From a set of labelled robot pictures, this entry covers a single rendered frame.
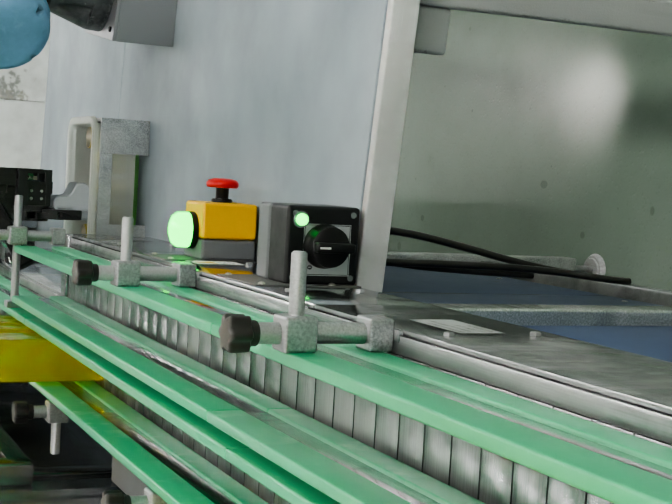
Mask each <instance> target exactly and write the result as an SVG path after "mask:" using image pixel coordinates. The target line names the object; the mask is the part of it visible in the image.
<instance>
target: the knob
mask: <svg viewBox="0 0 672 504"><path fill-rule="evenodd" d="M303 250H304V251H306V253H308V262H309V263H310V264H311V265H313V266H315V267H317V268H321V269H329V268H335V267H338V266H340V265H341V264H342V263H344V261H345V260H346V259H347V257H348V255H349V254H355V250H356V245H355V244H351V243H349V239H348V237H347V235H346V234H345V233H344V232H343V231H342V230H340V229H338V228H337V227H335V226H333V225H330V224H320V225H317V226H315V227H313V228H312V229H311V230H310V231H309V232H308V233H307V235H306V237H305V239H304V243H303Z"/></svg>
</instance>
